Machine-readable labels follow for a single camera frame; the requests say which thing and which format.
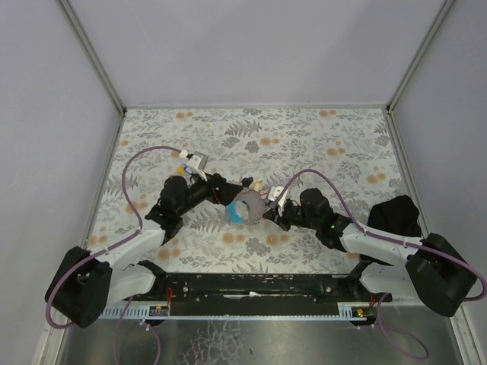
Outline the metal key organizer disc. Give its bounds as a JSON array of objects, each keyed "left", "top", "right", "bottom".
[{"left": 226, "top": 189, "right": 266, "bottom": 225}]

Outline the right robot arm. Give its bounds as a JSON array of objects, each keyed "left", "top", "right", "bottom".
[{"left": 263, "top": 186, "right": 478, "bottom": 317}]

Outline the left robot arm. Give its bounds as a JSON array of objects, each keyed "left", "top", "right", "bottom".
[{"left": 45, "top": 173, "right": 253, "bottom": 328}]

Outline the yellow key tag on disc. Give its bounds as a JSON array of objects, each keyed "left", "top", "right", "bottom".
[{"left": 253, "top": 180, "right": 262, "bottom": 192}]

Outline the floral table mat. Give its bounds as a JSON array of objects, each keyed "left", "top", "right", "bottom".
[{"left": 85, "top": 108, "right": 407, "bottom": 274}]

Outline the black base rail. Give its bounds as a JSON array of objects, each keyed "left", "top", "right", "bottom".
[{"left": 134, "top": 273, "right": 380, "bottom": 303}]

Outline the white cable duct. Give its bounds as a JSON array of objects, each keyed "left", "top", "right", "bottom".
[{"left": 102, "top": 302, "right": 372, "bottom": 319}]

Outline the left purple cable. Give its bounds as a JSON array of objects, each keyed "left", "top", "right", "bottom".
[{"left": 45, "top": 146, "right": 191, "bottom": 365}]

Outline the purple cable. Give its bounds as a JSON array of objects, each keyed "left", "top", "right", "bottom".
[
  {"left": 279, "top": 169, "right": 487, "bottom": 360},
  {"left": 45, "top": 146, "right": 191, "bottom": 365}
]

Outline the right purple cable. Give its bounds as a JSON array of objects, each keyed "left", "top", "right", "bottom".
[{"left": 279, "top": 169, "right": 487, "bottom": 360}]

